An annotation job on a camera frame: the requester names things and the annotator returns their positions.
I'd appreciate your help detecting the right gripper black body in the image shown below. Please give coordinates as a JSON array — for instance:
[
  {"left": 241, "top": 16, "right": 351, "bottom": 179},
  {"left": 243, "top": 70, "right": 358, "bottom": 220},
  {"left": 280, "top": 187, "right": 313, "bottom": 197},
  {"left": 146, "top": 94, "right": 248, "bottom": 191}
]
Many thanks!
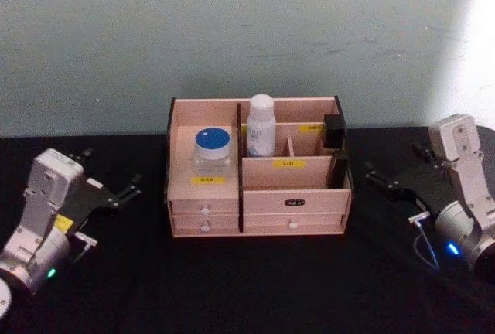
[{"left": 387, "top": 164, "right": 459, "bottom": 216}]

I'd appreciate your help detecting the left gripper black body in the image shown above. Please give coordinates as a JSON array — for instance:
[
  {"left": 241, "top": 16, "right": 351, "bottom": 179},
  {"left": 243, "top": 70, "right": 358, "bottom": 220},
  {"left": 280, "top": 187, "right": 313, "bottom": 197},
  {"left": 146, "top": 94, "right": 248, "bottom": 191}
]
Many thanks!
[{"left": 53, "top": 173, "right": 121, "bottom": 240}]

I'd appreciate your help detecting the small wooden drawer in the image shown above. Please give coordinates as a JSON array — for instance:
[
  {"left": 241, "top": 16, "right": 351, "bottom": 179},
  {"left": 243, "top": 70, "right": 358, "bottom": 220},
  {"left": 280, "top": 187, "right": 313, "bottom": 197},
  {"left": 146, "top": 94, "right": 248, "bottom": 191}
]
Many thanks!
[
  {"left": 169, "top": 198, "right": 241, "bottom": 218},
  {"left": 171, "top": 215, "right": 241, "bottom": 235}
]

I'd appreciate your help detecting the small black box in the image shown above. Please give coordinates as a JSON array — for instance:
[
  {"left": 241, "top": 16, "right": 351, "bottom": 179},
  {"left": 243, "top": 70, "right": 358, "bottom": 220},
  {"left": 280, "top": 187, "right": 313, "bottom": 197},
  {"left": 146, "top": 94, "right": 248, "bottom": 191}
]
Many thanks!
[{"left": 322, "top": 114, "right": 347, "bottom": 151}]

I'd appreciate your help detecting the wooden desk organizer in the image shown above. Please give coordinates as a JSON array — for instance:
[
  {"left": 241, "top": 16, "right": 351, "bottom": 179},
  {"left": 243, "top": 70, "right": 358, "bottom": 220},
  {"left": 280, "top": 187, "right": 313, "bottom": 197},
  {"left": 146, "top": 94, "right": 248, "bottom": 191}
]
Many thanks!
[{"left": 165, "top": 95, "right": 354, "bottom": 240}]

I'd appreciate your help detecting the clear jar with blue lid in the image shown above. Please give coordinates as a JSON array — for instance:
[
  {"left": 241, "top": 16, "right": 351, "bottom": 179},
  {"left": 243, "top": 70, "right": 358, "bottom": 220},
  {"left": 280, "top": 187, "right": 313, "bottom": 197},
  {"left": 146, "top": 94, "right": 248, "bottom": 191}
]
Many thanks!
[{"left": 192, "top": 127, "right": 234, "bottom": 177}]

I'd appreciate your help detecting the wide wooden drawer with label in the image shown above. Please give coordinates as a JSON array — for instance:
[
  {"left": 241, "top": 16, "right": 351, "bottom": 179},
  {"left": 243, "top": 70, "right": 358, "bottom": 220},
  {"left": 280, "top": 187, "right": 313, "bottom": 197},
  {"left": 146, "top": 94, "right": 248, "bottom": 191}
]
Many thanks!
[{"left": 242, "top": 188, "right": 352, "bottom": 216}]

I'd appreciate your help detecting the wide wooden drawer with knob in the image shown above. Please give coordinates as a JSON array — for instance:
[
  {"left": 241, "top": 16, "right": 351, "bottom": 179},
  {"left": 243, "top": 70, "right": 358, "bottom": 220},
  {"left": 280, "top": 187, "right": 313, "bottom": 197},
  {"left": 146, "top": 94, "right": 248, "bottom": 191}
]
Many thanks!
[{"left": 243, "top": 213, "right": 346, "bottom": 235}]

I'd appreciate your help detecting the white plastic bottle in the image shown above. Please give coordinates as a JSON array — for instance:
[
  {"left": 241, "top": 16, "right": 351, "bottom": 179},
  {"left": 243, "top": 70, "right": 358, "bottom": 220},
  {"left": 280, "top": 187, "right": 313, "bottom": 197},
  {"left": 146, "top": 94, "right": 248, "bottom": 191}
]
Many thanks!
[{"left": 246, "top": 94, "right": 278, "bottom": 158}]

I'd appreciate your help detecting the black table cloth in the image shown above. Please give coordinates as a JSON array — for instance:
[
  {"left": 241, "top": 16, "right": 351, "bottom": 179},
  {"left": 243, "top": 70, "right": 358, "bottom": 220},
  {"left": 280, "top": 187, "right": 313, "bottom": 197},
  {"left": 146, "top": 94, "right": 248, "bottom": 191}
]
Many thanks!
[{"left": 0, "top": 124, "right": 495, "bottom": 334}]

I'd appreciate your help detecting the thin cable with silver plug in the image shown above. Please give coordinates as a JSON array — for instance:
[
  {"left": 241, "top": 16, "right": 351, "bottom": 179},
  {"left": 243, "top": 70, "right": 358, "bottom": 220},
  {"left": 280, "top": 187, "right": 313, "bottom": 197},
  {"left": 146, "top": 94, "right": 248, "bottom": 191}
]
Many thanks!
[
  {"left": 408, "top": 211, "right": 442, "bottom": 274},
  {"left": 70, "top": 231, "right": 98, "bottom": 266}
]

